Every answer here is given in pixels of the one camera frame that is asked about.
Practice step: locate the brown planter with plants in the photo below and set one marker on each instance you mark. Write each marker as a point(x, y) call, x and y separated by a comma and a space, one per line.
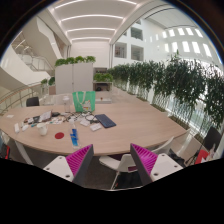
point(48, 81)

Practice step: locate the green tote bag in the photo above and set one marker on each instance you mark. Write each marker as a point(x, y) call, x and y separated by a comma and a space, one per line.
point(84, 101)

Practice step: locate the clear plastic drink bottle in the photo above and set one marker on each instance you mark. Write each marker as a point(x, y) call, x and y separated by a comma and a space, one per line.
point(66, 104)

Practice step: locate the white power strip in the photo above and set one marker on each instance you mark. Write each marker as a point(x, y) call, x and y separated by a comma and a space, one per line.
point(16, 127)

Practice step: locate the clear blue-labelled water bottle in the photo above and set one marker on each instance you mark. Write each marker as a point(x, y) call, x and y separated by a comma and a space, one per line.
point(74, 134)

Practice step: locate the clipboard with papers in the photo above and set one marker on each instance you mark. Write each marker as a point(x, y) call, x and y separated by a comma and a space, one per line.
point(44, 116)

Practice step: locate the ceiling light strips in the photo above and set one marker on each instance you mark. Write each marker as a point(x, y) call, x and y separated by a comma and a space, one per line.
point(90, 16)

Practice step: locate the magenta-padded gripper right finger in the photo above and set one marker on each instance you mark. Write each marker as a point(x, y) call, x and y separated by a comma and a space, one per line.
point(163, 165)

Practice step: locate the flat round red coaster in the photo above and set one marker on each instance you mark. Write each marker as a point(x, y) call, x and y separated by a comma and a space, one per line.
point(59, 135)

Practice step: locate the white paper packet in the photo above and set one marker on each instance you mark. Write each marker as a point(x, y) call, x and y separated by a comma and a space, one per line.
point(84, 122)

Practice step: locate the small black pouch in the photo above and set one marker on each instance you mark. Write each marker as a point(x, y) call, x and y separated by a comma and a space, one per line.
point(55, 114)

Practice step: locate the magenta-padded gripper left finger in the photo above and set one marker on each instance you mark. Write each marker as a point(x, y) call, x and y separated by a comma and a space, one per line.
point(56, 166)

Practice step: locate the black chair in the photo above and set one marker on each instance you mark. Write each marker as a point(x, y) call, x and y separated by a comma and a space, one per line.
point(32, 101)

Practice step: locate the white cabinet with plants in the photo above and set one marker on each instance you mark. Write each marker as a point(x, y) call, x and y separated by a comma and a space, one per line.
point(74, 78)

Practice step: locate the clear plastic packet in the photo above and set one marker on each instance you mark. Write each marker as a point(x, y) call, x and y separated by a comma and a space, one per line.
point(95, 126)

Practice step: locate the glass balcony railing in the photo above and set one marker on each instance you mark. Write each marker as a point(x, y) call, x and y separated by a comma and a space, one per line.
point(16, 96)

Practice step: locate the white mug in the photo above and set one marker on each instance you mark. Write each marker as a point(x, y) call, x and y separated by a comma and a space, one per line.
point(42, 129)

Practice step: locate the shelf unit with plants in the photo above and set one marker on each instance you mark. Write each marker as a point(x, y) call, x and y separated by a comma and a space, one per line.
point(103, 87)

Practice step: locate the row of green plants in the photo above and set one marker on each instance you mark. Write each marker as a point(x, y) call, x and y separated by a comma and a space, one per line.
point(173, 80)

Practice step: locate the white computer mouse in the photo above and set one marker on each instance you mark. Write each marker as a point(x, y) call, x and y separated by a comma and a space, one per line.
point(25, 127)

